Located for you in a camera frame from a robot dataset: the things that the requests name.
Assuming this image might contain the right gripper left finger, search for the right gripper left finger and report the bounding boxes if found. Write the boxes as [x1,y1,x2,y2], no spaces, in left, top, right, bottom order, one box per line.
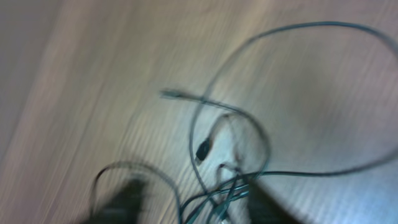
[79,179,147,224]

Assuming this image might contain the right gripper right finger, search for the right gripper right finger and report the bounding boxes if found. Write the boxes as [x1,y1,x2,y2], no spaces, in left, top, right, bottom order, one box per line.
[248,180,302,224]

